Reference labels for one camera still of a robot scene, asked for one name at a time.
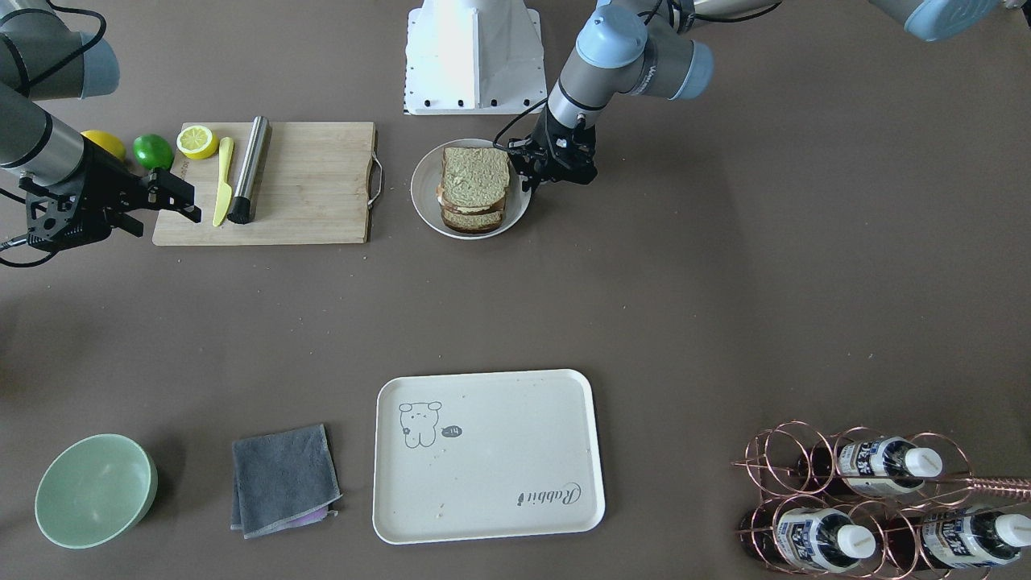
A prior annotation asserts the yellow lemon upper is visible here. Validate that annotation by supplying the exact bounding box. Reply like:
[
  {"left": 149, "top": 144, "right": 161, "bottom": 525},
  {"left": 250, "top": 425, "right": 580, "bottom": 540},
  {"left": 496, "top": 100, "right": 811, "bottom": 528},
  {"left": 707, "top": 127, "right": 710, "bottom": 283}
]
[{"left": 81, "top": 130, "right": 126, "bottom": 163}]

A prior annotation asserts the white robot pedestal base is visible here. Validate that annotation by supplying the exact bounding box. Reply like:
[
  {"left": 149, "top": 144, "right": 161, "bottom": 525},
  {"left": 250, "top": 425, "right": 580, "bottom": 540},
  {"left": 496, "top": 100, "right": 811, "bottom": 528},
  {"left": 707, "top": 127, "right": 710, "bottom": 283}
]
[{"left": 403, "top": 1, "right": 546, "bottom": 115}]

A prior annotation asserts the dark drink bottle upper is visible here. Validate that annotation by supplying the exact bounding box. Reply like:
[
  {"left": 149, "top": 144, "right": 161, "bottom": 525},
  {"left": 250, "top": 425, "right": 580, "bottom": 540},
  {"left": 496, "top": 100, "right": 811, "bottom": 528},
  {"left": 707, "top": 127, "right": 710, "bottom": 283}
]
[{"left": 792, "top": 436, "right": 944, "bottom": 499}]

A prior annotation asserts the bread slice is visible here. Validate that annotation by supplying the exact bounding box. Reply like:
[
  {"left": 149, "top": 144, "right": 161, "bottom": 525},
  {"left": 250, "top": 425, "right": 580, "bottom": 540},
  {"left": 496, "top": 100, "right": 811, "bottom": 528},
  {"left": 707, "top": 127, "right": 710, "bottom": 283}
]
[
  {"left": 441, "top": 208, "right": 505, "bottom": 235},
  {"left": 441, "top": 147, "right": 511, "bottom": 214}
]

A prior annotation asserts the cream rabbit tray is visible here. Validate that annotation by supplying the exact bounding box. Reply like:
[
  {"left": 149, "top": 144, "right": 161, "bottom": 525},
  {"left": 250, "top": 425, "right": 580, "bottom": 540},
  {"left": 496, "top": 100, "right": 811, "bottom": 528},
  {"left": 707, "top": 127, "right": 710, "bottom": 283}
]
[{"left": 371, "top": 368, "right": 607, "bottom": 545}]

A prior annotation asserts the grey folded cloth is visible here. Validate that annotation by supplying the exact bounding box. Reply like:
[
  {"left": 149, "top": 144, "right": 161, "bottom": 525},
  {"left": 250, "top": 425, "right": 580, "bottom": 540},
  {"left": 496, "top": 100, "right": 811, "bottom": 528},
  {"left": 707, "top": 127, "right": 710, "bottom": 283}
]
[{"left": 230, "top": 425, "right": 342, "bottom": 539}]

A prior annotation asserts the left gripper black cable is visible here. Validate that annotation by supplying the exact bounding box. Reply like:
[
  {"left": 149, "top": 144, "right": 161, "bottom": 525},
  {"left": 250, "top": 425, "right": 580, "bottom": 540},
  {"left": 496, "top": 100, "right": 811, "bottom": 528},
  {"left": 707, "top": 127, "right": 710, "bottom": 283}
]
[{"left": 493, "top": 97, "right": 550, "bottom": 153}]

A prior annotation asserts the green lime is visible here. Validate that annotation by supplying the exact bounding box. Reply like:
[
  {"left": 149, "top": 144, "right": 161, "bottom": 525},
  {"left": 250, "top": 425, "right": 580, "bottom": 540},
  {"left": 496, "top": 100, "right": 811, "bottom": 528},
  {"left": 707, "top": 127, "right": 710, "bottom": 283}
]
[{"left": 132, "top": 135, "right": 176, "bottom": 170}]

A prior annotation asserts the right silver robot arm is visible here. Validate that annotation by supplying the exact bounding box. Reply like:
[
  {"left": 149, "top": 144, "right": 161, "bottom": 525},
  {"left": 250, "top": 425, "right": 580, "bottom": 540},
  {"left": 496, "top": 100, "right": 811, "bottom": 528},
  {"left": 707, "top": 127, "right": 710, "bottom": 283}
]
[{"left": 1, "top": 1, "right": 202, "bottom": 259}]

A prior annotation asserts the yellow plastic knife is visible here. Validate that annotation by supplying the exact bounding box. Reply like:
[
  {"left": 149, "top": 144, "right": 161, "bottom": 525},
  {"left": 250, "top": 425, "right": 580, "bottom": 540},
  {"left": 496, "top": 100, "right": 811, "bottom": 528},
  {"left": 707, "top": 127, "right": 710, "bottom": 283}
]
[{"left": 211, "top": 136, "right": 234, "bottom": 227}]

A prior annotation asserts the half lemon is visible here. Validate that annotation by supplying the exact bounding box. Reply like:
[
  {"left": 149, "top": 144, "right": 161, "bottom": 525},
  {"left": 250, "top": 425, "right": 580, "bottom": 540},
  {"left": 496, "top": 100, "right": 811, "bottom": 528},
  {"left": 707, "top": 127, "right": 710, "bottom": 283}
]
[{"left": 176, "top": 124, "right": 220, "bottom": 160}]

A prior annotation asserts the copper wire bottle rack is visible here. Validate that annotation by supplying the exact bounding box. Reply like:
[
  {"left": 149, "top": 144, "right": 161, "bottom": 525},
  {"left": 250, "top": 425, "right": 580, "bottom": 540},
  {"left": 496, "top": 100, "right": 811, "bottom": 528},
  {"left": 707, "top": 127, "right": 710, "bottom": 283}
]
[{"left": 738, "top": 420, "right": 1029, "bottom": 579}]

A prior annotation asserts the dark drink bottle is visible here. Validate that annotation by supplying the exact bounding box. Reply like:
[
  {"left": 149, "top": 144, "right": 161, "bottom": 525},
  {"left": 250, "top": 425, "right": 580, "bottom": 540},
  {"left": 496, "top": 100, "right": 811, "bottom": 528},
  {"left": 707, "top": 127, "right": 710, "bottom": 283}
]
[
  {"left": 737, "top": 507, "right": 879, "bottom": 574},
  {"left": 884, "top": 507, "right": 1030, "bottom": 570},
  {"left": 792, "top": 436, "right": 944, "bottom": 499}
]

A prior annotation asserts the wooden cutting board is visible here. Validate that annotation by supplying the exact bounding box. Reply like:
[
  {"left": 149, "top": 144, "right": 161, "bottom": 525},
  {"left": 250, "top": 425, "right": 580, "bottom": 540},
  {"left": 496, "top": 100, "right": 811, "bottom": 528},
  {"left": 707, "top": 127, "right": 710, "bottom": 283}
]
[{"left": 152, "top": 122, "right": 377, "bottom": 247}]

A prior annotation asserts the steel muddler black tip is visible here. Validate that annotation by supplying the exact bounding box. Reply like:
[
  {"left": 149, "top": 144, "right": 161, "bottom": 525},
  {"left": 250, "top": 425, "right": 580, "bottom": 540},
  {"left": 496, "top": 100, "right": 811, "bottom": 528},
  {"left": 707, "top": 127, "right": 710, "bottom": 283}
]
[{"left": 227, "top": 115, "right": 271, "bottom": 224}]

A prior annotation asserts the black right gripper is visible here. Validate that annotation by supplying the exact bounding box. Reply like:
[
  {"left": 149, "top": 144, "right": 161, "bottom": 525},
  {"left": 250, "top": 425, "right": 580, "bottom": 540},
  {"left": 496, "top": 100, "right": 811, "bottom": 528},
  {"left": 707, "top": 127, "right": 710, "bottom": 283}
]
[{"left": 21, "top": 144, "right": 202, "bottom": 252}]

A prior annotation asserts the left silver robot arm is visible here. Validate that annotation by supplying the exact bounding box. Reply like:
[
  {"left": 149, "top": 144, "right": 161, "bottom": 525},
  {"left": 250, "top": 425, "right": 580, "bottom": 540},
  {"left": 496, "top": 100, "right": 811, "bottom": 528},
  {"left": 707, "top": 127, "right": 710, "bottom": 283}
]
[{"left": 503, "top": 1, "right": 778, "bottom": 192}]

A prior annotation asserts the green bowl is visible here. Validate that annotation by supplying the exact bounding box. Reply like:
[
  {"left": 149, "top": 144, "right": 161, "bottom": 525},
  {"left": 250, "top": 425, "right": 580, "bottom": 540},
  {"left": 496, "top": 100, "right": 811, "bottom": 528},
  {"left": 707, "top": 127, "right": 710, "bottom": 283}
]
[{"left": 35, "top": 433, "right": 158, "bottom": 549}]

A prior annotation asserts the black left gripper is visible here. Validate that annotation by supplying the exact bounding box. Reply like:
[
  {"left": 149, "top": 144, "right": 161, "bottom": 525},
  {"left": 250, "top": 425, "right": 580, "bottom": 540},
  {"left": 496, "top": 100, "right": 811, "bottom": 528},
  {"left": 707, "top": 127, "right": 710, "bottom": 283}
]
[{"left": 506, "top": 106, "right": 598, "bottom": 194}]

